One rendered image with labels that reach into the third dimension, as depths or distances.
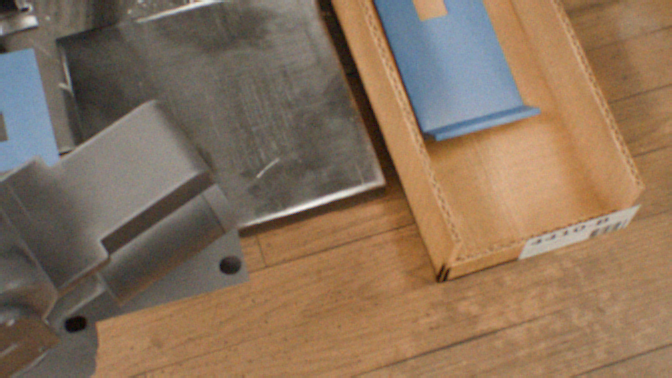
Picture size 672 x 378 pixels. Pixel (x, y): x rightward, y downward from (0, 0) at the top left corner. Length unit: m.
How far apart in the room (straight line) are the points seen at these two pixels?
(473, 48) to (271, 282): 0.21
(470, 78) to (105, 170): 0.42
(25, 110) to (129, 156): 0.28
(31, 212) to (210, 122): 0.35
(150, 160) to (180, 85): 0.36
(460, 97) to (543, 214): 0.09
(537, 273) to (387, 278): 0.09
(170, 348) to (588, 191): 0.28
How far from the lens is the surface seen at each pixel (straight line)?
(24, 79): 0.80
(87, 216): 0.51
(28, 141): 0.78
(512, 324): 0.84
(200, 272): 0.59
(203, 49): 0.88
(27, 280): 0.46
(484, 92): 0.89
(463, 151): 0.87
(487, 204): 0.86
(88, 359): 0.64
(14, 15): 0.82
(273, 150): 0.84
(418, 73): 0.89
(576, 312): 0.85
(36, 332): 0.48
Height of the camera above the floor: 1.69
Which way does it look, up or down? 67 degrees down
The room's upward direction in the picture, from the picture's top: 9 degrees clockwise
